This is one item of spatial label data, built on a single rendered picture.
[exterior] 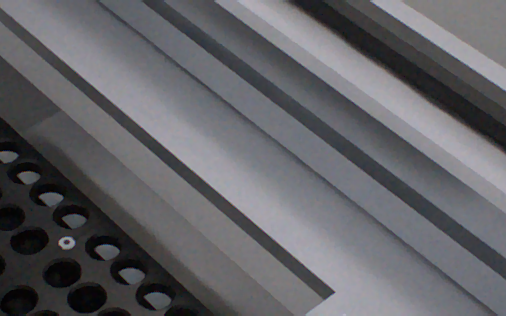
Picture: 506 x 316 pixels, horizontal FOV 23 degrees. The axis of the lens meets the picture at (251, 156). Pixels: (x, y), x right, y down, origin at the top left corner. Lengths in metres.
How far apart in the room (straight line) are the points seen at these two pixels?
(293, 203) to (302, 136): 0.02
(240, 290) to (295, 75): 0.15
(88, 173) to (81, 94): 0.11
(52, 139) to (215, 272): 0.11
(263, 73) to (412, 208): 0.07
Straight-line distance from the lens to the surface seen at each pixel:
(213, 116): 0.41
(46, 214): 0.44
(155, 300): 0.48
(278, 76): 0.38
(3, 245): 0.44
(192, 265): 0.51
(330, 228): 0.38
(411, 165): 0.35
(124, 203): 0.53
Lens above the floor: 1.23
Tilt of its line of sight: 46 degrees down
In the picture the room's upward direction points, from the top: 2 degrees clockwise
